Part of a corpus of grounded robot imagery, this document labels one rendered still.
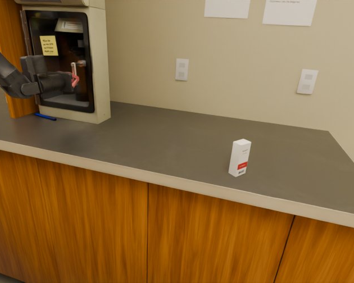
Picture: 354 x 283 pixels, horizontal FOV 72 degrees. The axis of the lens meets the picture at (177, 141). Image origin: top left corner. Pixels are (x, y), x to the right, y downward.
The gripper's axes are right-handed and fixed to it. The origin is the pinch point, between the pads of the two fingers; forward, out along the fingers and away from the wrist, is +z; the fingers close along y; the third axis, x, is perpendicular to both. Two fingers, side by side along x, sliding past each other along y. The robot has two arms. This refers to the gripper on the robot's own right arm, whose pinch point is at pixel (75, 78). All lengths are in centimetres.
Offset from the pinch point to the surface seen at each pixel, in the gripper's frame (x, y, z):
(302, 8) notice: -31, -84, 49
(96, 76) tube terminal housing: -0.3, -5.2, 7.2
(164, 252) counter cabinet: 55, -48, -22
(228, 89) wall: 7, -57, 49
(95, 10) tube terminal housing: -25.2, -5.4, 9.7
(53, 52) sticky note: -8.9, 12.7, 4.2
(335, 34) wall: -22, -100, 50
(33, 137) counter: 20.4, 7.5, -18.1
